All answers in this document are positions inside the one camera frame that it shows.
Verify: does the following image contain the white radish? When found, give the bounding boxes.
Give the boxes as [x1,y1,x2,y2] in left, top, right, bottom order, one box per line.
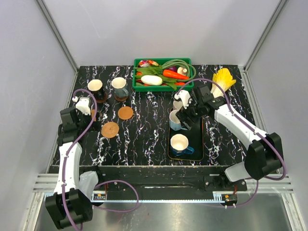
[141,75,163,86]

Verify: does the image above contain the white mushroom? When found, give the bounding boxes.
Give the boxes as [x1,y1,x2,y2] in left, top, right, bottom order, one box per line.
[177,66,188,76]

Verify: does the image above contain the white cup dark body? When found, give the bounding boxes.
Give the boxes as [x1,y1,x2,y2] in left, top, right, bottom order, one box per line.
[88,79,105,96]

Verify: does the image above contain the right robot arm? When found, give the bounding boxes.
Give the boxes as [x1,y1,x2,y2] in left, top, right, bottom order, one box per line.
[174,86,285,191]

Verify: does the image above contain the dark walnut coaster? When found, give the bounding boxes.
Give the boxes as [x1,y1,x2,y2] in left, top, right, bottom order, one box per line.
[114,95,128,102]
[94,93,108,103]

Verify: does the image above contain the yellow napa cabbage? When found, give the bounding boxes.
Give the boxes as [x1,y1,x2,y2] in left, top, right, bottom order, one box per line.
[210,68,236,98]

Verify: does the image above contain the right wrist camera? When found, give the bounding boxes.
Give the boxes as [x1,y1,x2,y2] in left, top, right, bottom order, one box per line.
[174,90,192,109]

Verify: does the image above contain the purple cable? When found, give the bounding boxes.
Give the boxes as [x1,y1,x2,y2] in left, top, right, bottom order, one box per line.
[175,78,287,208]
[61,89,140,231]

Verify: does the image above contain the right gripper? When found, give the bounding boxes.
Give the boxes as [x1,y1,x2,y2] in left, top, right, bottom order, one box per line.
[176,95,204,130]

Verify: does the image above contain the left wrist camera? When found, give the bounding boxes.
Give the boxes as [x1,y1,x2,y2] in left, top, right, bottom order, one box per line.
[72,96,91,116]

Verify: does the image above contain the green plastic vegetable tray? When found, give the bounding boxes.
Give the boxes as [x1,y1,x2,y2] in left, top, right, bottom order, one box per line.
[132,58,192,92]

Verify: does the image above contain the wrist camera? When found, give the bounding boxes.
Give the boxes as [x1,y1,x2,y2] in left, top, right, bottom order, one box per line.
[174,90,192,109]
[72,96,91,116]

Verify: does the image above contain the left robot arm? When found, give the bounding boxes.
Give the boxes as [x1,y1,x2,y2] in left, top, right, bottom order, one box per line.
[45,107,104,230]

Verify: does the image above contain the black serving tray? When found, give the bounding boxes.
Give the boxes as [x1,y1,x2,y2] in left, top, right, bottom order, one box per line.
[168,118,204,161]

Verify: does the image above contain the colourful snack packet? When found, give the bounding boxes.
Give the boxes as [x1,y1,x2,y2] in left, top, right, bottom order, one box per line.
[137,60,159,68]

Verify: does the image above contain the pink cup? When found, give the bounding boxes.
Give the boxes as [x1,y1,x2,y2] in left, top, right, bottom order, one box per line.
[173,100,183,110]

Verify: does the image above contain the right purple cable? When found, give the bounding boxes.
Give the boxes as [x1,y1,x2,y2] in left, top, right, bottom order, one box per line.
[175,78,287,208]

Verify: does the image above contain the light brown wooden coaster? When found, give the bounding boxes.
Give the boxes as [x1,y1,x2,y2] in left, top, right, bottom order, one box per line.
[91,109,97,122]
[118,106,134,120]

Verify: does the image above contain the green long beans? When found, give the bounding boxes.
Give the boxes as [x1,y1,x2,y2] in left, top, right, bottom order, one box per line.
[162,59,196,82]

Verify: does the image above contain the woven rattan coaster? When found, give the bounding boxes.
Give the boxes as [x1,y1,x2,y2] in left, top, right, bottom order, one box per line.
[101,122,119,139]

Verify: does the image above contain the light blue cup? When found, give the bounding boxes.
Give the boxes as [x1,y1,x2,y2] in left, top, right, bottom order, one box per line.
[169,110,188,131]

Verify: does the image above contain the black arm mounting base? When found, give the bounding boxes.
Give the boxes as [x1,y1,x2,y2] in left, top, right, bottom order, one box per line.
[79,166,247,201]

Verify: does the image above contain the leafy green vegetable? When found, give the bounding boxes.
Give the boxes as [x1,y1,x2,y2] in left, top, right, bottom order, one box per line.
[134,66,177,90]

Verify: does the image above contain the grey blue cup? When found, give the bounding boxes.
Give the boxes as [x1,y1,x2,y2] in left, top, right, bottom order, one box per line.
[111,77,129,98]

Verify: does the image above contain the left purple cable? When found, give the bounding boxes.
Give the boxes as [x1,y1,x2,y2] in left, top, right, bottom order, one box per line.
[61,89,140,231]

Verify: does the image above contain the purple onion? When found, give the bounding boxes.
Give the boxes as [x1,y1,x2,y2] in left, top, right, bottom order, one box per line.
[168,66,177,72]

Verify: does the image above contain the dark blue cup front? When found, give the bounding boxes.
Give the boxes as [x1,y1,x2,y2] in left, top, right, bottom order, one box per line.
[170,134,194,156]

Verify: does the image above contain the orange carrot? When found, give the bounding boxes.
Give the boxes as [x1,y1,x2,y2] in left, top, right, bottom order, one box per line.
[163,69,189,80]

